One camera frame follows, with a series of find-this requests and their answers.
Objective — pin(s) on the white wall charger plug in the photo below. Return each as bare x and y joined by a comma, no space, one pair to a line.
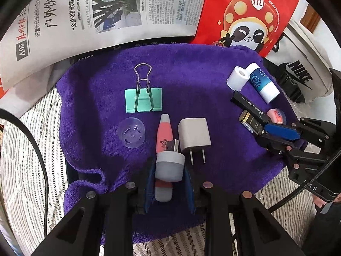
193,134

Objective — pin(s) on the pink pen flashlight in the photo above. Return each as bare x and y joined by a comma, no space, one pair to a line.
163,130

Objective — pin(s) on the person's right forearm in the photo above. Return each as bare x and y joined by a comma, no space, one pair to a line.
325,232

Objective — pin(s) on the newspaper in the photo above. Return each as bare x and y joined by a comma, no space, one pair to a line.
80,5

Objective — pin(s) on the brown wooden panel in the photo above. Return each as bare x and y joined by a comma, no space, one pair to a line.
311,18

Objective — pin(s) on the blue and white tube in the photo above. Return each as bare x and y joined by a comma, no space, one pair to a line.
263,84

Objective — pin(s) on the white plastic shopping bag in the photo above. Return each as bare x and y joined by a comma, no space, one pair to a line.
26,98

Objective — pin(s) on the person's right hand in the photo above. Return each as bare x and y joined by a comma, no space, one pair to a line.
319,201

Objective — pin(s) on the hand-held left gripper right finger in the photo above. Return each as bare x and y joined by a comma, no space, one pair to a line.
189,189

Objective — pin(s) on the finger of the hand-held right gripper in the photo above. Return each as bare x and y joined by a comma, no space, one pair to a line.
282,132
277,144

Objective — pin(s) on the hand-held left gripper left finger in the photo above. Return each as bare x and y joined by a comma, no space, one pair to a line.
150,184

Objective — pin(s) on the white tape roll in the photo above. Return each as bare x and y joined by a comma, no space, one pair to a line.
235,80

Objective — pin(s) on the teal binder clip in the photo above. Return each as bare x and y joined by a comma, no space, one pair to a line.
145,100

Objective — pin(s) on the clear plastic cap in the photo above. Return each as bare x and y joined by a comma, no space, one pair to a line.
132,133

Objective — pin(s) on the black mascara tube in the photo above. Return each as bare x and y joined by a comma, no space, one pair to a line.
249,104

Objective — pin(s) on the purple towel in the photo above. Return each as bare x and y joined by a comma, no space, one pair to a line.
199,85

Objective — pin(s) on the grey and white USB adapter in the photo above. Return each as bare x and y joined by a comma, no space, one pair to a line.
170,166

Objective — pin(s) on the small pink jar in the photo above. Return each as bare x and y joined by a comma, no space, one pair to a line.
277,116

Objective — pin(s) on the white canvas tote bag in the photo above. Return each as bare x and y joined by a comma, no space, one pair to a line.
298,48

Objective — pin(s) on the red panda paper bag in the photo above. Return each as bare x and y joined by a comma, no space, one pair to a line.
213,10

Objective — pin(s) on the black and gold battery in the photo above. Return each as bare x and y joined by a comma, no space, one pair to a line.
247,120

